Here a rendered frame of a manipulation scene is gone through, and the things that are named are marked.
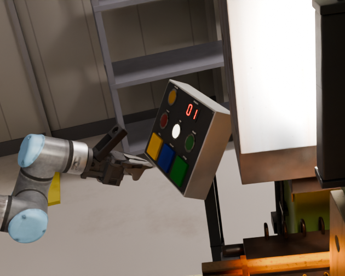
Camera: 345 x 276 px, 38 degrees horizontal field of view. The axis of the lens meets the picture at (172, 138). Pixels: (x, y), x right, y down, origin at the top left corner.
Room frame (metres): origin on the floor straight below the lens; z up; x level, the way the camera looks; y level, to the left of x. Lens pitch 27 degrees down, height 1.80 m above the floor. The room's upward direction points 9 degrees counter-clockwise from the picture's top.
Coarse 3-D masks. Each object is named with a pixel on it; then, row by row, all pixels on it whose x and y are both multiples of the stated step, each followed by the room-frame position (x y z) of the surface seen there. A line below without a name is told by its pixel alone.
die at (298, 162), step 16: (240, 160) 0.80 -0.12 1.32; (256, 160) 0.80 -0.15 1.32; (272, 160) 0.79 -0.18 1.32; (288, 160) 0.79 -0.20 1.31; (304, 160) 0.79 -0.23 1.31; (240, 176) 0.82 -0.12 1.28; (256, 176) 0.80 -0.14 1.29; (272, 176) 0.80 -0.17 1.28; (288, 176) 0.79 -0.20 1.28; (304, 176) 0.79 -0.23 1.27
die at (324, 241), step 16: (256, 240) 0.98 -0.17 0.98; (272, 240) 0.97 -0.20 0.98; (288, 240) 0.96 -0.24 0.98; (304, 240) 0.95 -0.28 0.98; (320, 240) 0.93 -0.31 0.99; (256, 256) 0.91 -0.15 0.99; (272, 256) 0.89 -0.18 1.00; (256, 272) 0.85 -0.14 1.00; (272, 272) 0.84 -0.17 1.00; (288, 272) 0.84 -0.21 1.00; (304, 272) 0.84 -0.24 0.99; (320, 272) 0.83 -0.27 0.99
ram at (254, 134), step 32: (224, 0) 0.80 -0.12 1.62; (256, 0) 0.75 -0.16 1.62; (288, 0) 0.74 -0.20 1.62; (224, 32) 0.90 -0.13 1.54; (256, 32) 0.75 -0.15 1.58; (288, 32) 0.74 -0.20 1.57; (224, 64) 1.04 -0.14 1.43; (256, 64) 0.75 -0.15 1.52; (288, 64) 0.74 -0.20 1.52; (256, 96) 0.75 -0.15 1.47; (288, 96) 0.74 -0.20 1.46; (256, 128) 0.75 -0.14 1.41; (288, 128) 0.74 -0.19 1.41
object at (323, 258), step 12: (324, 252) 0.87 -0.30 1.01; (204, 264) 0.89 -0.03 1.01; (216, 264) 0.88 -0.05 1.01; (228, 264) 0.88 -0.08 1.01; (240, 264) 0.87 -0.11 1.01; (252, 264) 0.87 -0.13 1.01; (264, 264) 0.86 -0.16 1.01; (276, 264) 0.86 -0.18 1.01; (288, 264) 0.85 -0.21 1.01; (300, 264) 0.85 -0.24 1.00; (312, 264) 0.85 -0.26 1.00
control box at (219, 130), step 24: (168, 96) 1.57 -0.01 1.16; (192, 96) 1.44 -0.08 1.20; (168, 120) 1.51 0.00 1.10; (192, 120) 1.39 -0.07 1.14; (216, 120) 1.30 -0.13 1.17; (168, 144) 1.45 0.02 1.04; (216, 144) 1.30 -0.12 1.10; (192, 168) 1.28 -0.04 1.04; (216, 168) 1.29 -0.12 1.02; (192, 192) 1.26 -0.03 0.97
